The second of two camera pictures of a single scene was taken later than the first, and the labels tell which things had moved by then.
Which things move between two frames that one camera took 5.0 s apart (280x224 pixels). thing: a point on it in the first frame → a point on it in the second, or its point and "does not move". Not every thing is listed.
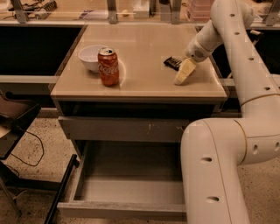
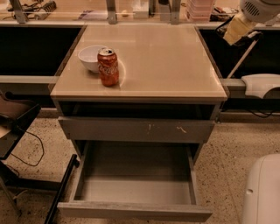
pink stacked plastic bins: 199,10 does not move
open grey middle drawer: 127,180 does not move
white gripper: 196,52 → 259,10
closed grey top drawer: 83,129 does not move
